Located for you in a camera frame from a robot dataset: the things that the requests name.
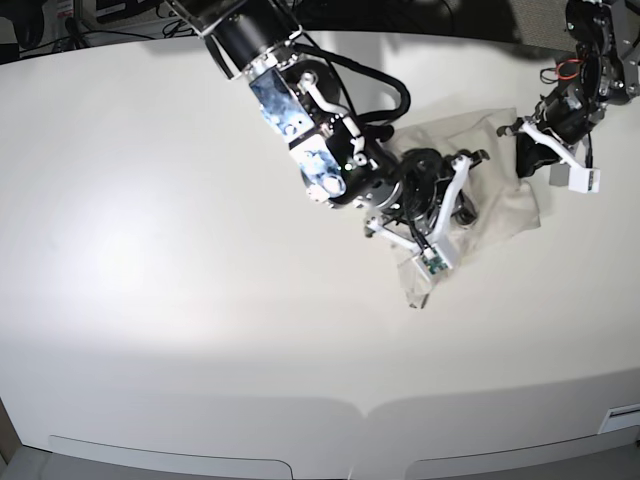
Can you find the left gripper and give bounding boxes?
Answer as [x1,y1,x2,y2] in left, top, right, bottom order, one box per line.
[516,89,604,179]

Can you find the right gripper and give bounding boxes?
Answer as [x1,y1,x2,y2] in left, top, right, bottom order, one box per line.
[384,147,478,235]

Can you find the light grey T-shirt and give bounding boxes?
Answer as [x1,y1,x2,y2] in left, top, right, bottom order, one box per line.
[387,107,544,311]

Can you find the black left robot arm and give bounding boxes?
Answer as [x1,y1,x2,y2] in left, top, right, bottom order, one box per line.
[505,1,639,178]

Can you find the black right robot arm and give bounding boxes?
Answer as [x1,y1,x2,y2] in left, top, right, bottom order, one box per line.
[168,1,477,237]

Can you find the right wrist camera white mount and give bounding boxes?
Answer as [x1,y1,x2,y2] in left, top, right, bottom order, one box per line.
[364,148,490,281]

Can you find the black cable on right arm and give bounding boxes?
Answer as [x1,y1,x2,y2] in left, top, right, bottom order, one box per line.
[294,42,412,126]

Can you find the black cables behind table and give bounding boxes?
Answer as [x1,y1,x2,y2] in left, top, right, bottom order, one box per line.
[149,0,211,39]

